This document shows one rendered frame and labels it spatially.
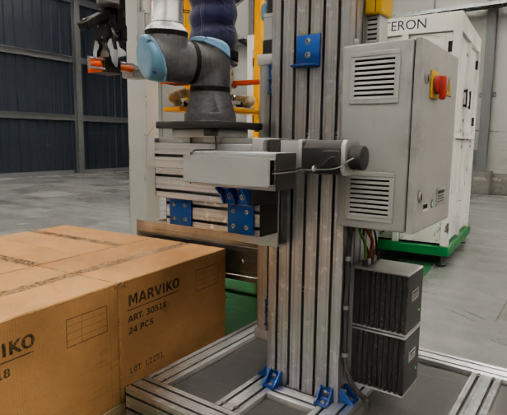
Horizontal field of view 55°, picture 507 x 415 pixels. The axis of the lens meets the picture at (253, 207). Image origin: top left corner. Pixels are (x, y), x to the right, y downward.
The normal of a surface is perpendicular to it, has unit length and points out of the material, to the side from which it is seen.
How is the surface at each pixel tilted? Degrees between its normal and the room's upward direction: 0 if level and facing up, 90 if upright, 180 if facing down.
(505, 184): 90
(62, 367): 90
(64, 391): 90
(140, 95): 91
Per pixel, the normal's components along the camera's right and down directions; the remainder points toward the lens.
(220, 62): 0.58, 0.11
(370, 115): -0.58, 0.11
